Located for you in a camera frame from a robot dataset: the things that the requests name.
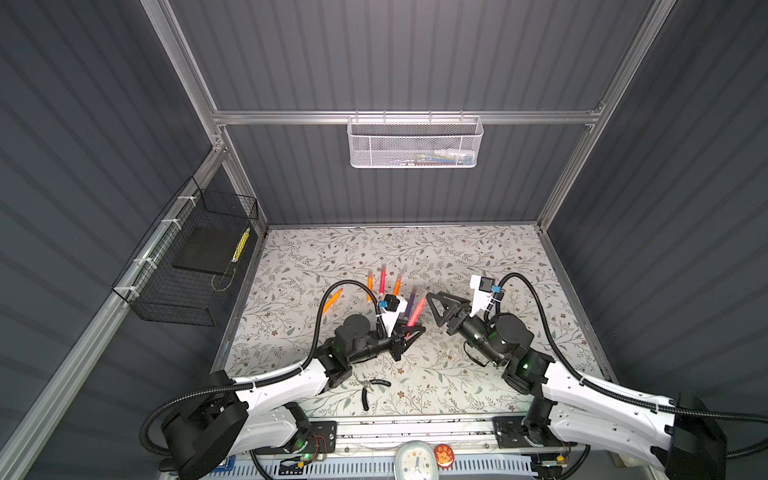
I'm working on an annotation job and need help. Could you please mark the black wire wall basket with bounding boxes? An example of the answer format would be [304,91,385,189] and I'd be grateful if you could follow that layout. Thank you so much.
[113,181,260,327]

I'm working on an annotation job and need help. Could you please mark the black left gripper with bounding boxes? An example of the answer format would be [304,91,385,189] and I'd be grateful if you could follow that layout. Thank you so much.
[346,318,423,368]

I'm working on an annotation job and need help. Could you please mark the black flat pad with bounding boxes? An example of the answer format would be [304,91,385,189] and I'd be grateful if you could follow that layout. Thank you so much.
[172,227,243,275]

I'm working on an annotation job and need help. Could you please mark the white analog clock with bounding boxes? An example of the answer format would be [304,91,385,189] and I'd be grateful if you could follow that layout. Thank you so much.
[393,441,439,480]

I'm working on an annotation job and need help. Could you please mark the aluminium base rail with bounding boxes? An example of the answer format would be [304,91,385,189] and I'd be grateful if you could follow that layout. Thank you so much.
[299,410,601,460]

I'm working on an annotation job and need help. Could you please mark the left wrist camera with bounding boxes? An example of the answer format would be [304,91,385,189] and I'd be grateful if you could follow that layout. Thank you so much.
[379,294,408,337]

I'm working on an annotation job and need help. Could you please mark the lone orange marker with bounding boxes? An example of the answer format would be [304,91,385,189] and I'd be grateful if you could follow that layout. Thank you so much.
[322,288,343,315]

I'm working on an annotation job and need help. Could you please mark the pink marker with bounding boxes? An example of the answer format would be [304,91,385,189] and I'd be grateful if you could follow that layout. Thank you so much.
[379,264,387,297]
[407,297,427,327]

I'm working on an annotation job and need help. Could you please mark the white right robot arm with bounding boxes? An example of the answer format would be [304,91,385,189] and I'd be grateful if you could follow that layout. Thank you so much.
[426,286,727,479]

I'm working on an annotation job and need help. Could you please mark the black handled pliers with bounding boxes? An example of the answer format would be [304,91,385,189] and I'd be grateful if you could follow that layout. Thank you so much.
[361,378,392,412]

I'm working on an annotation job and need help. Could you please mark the purple marker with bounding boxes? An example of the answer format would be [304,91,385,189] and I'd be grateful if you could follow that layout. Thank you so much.
[404,287,418,321]

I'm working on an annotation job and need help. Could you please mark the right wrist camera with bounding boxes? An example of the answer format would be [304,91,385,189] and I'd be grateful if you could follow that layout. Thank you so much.
[469,275,503,316]

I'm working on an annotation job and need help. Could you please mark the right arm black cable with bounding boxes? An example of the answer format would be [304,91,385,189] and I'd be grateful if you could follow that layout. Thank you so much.
[494,272,768,460]

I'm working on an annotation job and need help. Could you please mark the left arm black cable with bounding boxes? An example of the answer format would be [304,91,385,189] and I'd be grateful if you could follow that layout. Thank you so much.
[139,279,385,456]

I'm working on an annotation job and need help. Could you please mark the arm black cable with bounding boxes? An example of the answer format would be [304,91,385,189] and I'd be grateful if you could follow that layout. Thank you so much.
[139,279,385,456]
[494,272,768,460]

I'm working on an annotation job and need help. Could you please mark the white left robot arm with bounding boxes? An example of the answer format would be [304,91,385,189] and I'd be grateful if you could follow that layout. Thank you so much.
[157,314,426,479]

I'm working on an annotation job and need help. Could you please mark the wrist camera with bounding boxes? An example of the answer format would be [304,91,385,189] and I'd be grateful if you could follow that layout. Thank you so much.
[469,275,503,316]
[379,294,408,337]

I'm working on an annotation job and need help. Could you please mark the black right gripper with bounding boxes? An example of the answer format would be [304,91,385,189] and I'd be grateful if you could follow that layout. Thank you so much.
[428,289,504,368]

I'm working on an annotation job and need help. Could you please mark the yellow marker in basket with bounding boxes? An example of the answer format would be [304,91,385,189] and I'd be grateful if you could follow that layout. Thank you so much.
[231,227,251,263]

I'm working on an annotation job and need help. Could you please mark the white wire mesh basket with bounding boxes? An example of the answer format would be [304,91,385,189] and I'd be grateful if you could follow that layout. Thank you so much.
[346,115,484,169]

